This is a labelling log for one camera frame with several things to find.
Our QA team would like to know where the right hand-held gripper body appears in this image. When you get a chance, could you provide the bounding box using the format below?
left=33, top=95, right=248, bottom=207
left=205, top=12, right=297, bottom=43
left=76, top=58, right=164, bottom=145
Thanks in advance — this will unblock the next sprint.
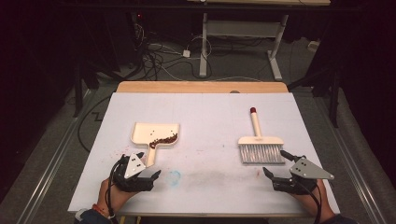
left=272, top=157, right=335, bottom=196

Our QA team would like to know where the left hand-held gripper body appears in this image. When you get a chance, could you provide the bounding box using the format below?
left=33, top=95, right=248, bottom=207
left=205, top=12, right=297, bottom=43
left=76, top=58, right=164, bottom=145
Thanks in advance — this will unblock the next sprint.
left=111, top=152, right=155, bottom=193

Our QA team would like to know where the cream dustpan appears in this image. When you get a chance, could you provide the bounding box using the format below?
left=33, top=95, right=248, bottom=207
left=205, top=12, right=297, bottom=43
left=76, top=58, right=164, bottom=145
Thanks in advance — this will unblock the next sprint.
left=130, top=121, right=181, bottom=168

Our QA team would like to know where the pile of red beans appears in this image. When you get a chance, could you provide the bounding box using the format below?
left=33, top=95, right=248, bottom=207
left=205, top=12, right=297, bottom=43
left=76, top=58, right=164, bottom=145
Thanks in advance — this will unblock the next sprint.
left=148, top=133, right=179, bottom=149

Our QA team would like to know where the cream brush with red tip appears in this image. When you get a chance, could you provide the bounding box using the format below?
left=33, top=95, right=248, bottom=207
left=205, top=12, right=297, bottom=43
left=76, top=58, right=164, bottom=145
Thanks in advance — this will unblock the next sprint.
left=237, top=106, right=286, bottom=165

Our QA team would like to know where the person's right hand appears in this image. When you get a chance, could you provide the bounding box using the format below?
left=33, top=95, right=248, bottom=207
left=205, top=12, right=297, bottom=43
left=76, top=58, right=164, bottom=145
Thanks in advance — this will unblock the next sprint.
left=295, top=178, right=335, bottom=223

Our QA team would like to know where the person's left hand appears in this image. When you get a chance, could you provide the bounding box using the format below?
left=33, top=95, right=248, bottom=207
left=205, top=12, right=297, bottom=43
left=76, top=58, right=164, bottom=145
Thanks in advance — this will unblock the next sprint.
left=97, top=176, right=138, bottom=217

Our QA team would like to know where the black stand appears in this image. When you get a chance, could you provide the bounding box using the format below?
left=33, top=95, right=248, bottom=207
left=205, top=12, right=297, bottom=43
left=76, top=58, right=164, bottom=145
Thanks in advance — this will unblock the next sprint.
left=288, top=66, right=342, bottom=129

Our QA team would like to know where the white table cover sheet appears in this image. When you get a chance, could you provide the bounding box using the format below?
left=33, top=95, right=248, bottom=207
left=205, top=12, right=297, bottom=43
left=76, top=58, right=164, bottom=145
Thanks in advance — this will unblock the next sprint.
left=68, top=91, right=340, bottom=216

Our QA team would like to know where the wooden table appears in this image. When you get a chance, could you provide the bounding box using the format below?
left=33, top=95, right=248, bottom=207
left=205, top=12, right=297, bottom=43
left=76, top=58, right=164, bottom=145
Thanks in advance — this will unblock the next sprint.
left=68, top=81, right=340, bottom=218

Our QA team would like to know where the beige floor box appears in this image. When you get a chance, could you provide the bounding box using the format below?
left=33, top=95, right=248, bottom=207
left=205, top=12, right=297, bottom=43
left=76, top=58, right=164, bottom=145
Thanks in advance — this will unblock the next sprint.
left=307, top=40, right=321, bottom=53

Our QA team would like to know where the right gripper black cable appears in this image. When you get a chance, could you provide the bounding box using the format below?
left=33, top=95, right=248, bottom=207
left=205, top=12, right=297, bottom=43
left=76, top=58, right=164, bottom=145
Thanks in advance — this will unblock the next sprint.
left=293, top=178, right=323, bottom=224

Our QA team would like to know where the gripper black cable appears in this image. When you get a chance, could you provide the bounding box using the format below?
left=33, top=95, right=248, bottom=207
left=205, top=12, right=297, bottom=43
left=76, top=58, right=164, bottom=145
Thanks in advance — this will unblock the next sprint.
left=293, top=178, right=323, bottom=224
left=105, top=157, right=125, bottom=224

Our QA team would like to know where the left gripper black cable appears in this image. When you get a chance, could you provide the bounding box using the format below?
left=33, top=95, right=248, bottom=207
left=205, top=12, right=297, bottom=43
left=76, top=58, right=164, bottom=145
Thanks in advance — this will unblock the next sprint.
left=105, top=157, right=125, bottom=224

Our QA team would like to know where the red wrist bracelet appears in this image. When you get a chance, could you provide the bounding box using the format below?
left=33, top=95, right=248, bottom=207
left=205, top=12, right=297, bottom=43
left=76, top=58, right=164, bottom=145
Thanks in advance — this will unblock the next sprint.
left=92, top=203, right=108, bottom=217

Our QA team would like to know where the metal floor rail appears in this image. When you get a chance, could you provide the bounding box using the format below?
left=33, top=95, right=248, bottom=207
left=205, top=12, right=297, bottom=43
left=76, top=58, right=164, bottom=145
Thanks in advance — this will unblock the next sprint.
left=12, top=88, right=97, bottom=224
left=312, top=92, right=390, bottom=224

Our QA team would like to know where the black floor cable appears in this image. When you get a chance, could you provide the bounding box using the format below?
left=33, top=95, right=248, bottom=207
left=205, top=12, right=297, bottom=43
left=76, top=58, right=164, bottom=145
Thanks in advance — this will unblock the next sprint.
left=77, top=94, right=113, bottom=153

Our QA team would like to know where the tangle of floor cables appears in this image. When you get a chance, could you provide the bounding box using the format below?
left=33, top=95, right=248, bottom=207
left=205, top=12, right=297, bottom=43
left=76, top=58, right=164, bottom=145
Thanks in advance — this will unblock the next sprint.
left=134, top=22, right=216, bottom=82

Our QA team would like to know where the white desk frame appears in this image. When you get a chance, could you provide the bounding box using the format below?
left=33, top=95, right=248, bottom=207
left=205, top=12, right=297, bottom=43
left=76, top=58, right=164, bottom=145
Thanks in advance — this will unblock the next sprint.
left=186, top=0, right=332, bottom=82

